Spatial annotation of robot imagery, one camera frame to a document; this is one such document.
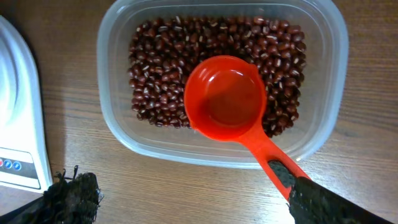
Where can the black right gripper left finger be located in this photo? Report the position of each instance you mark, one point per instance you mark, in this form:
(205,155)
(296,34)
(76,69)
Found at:
(70,200)

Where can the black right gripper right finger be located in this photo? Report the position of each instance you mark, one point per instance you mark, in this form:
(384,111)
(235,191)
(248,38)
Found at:
(310,203)

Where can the red measuring scoop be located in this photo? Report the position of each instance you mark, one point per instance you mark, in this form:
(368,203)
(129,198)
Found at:
(225,100)

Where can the white digital kitchen scale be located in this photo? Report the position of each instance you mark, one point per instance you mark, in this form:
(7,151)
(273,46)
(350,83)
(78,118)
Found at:
(24,160)

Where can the clear plastic container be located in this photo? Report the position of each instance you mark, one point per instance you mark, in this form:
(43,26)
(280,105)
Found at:
(326,38)

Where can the red adzuki beans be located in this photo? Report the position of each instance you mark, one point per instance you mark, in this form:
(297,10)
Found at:
(163,53)

